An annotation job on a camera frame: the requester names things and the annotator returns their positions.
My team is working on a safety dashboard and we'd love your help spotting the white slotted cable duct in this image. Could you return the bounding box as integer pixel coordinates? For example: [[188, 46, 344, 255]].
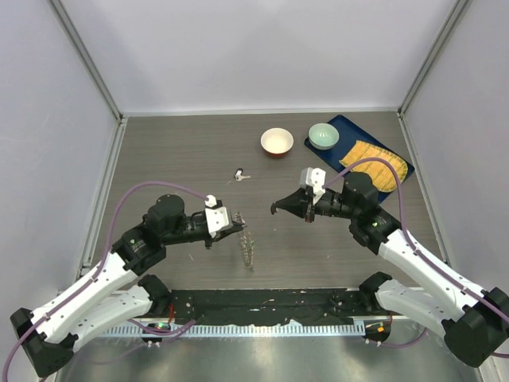
[[100, 320, 365, 338]]

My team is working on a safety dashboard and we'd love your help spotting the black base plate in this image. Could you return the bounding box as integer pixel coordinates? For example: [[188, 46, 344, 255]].
[[172, 288, 389, 326]]

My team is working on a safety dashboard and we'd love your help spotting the red white bowl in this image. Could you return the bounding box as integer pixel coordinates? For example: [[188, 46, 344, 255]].
[[260, 127, 294, 158]]

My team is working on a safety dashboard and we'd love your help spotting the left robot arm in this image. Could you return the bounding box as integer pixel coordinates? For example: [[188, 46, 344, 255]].
[[10, 194, 245, 379]]

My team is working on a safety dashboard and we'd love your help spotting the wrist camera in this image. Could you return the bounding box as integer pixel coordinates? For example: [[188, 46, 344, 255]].
[[299, 167, 326, 205], [204, 195, 233, 239]]

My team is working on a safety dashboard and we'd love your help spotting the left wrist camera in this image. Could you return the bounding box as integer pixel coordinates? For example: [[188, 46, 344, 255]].
[[204, 195, 233, 239]]

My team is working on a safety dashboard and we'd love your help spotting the key with black-white tag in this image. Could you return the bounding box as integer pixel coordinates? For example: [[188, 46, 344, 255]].
[[234, 168, 251, 181]]

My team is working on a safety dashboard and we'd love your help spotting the yellow woven mat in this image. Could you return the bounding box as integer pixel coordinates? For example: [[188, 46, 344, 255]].
[[339, 140, 410, 193]]

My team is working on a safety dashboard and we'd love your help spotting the metal key organizer disc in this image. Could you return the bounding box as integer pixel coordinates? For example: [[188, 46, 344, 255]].
[[235, 211, 255, 271]]

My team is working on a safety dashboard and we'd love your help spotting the blue tray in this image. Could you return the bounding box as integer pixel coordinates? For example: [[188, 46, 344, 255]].
[[301, 111, 422, 205]]

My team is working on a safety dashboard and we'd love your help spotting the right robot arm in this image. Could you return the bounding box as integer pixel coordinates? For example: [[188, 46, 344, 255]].
[[270, 168, 508, 368]]

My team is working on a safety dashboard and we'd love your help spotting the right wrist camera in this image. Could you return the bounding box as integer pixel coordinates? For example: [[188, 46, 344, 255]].
[[299, 167, 326, 205]]

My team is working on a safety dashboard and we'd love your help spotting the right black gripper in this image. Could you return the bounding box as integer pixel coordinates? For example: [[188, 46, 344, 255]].
[[276, 185, 359, 223]]

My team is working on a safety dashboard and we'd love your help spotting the light green bowl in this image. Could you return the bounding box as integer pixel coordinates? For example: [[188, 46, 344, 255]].
[[308, 123, 340, 150]]

